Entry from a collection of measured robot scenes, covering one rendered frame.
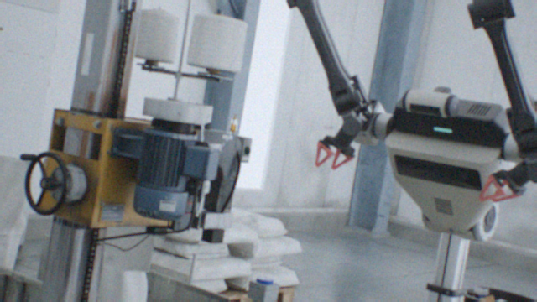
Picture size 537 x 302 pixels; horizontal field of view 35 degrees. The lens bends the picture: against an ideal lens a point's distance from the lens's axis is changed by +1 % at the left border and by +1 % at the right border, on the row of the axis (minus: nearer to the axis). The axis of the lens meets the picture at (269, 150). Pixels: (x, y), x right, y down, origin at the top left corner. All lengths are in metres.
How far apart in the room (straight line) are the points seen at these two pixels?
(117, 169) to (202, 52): 0.42
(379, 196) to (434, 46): 2.08
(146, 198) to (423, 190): 0.93
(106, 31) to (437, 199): 1.17
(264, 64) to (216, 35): 6.97
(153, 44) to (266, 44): 6.79
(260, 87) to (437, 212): 6.70
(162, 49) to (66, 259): 0.70
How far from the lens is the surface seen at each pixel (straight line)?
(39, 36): 6.59
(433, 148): 2.74
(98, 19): 2.54
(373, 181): 11.37
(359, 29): 11.00
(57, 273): 2.61
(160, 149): 2.40
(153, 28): 2.69
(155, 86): 8.26
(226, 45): 2.50
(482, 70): 11.10
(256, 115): 9.45
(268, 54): 9.50
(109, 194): 2.52
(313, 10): 2.69
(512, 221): 10.83
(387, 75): 11.40
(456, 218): 2.85
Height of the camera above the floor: 1.45
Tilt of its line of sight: 3 degrees down
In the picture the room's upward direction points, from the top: 9 degrees clockwise
